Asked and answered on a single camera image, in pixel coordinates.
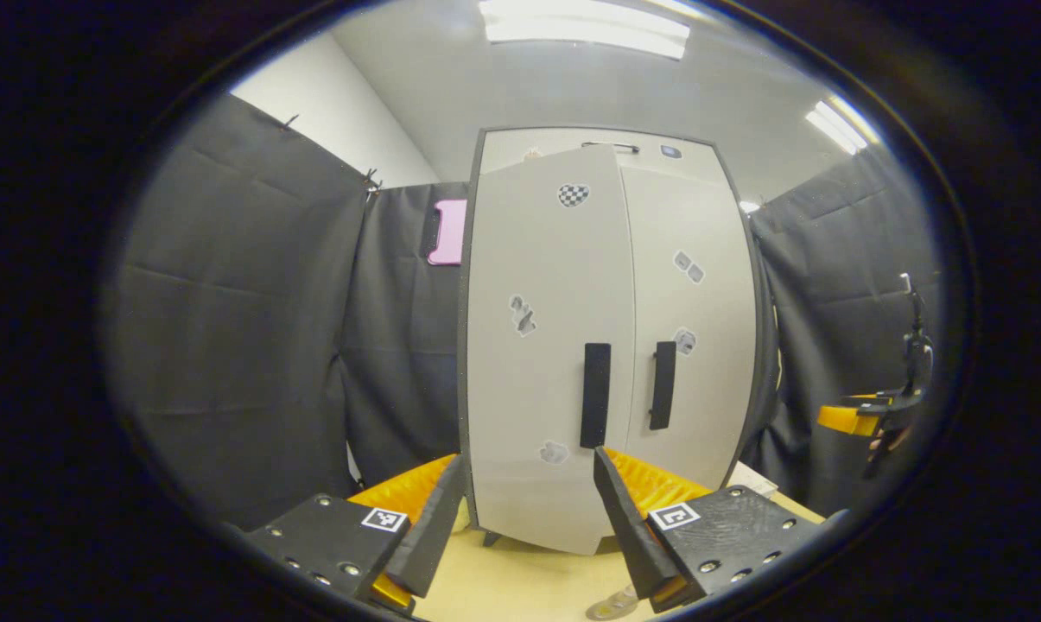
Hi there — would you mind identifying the black backdrop cloth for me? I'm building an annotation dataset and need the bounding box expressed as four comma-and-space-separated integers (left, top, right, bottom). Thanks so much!
105, 91, 944, 530

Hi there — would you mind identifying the large ceiling light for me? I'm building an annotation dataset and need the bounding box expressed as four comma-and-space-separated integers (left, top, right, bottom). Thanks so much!
479, 0, 692, 60

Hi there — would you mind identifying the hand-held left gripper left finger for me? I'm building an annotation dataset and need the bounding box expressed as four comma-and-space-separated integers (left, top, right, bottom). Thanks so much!
245, 454, 469, 617

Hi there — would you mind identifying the black door handle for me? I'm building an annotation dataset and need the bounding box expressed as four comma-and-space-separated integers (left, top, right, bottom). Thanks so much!
649, 341, 678, 432
580, 343, 613, 450

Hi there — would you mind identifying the grey cabinet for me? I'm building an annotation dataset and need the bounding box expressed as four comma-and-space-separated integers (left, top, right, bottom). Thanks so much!
457, 127, 778, 555

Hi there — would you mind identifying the small ceiling light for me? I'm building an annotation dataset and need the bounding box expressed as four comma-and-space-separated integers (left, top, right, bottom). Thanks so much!
803, 97, 881, 156

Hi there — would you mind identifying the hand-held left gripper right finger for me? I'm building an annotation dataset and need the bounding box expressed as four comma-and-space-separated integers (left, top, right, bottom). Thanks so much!
591, 446, 851, 614

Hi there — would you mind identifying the grey cabinet door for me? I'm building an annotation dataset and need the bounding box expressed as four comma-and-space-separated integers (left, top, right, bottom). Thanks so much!
466, 144, 638, 556
615, 160, 759, 493

